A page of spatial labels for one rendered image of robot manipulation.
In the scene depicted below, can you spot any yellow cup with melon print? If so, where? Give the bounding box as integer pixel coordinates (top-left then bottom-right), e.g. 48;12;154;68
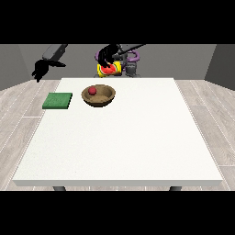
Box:
96;61;124;78

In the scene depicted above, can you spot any brown wooden bowl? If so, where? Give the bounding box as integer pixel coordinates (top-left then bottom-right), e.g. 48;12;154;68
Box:
81;84;117;108

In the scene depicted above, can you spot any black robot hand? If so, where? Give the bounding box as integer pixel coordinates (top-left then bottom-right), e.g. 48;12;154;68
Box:
31;59;67;84
97;44;121;70

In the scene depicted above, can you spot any dark table leg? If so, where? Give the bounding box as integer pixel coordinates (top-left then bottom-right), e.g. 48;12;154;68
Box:
168;185;184;192
51;185;67;192

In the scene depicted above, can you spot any green square pad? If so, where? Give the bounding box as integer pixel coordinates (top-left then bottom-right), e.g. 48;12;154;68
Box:
41;92;73;110

